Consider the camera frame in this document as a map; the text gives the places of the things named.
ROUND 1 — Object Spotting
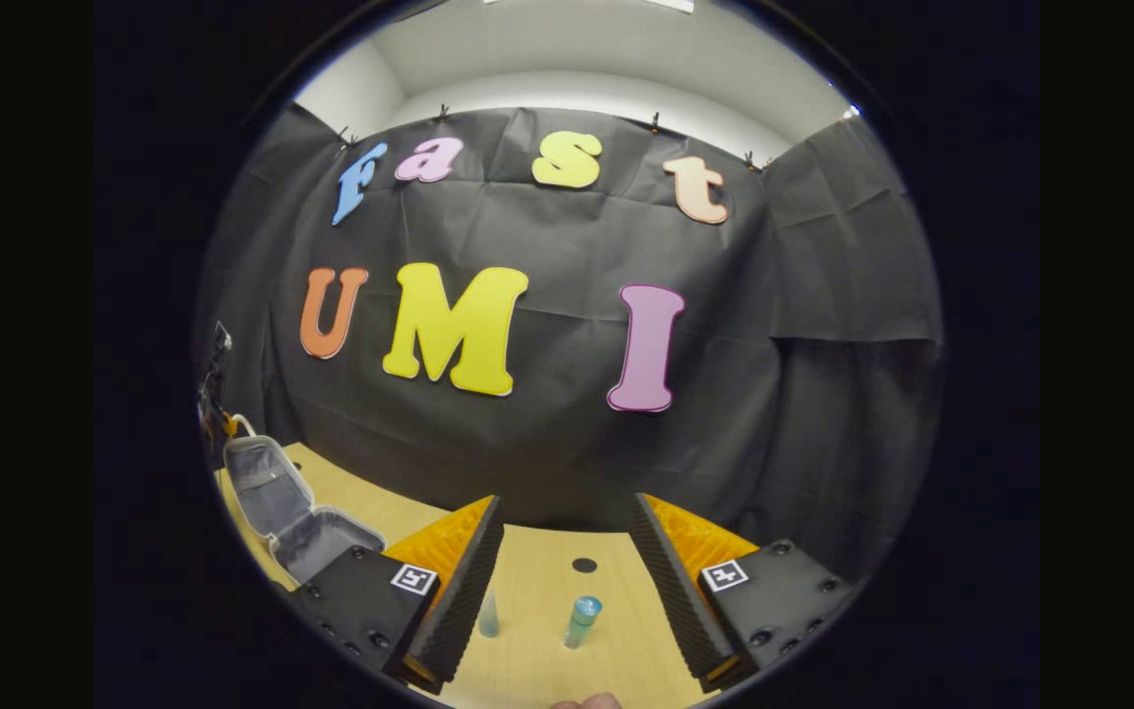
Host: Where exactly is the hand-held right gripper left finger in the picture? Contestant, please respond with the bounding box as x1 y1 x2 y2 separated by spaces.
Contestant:
289 494 506 695

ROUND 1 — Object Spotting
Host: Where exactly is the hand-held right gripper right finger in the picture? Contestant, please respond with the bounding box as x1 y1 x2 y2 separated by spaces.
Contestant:
628 492 858 692

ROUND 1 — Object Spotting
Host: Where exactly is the white suitcase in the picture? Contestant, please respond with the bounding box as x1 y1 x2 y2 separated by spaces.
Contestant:
220 414 388 588

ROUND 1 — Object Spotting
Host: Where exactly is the teal skin care bottle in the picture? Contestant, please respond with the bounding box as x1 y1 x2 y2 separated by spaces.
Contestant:
564 596 603 650

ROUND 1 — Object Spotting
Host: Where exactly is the ceiling light panel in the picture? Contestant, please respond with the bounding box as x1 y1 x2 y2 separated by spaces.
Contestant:
483 0 697 14

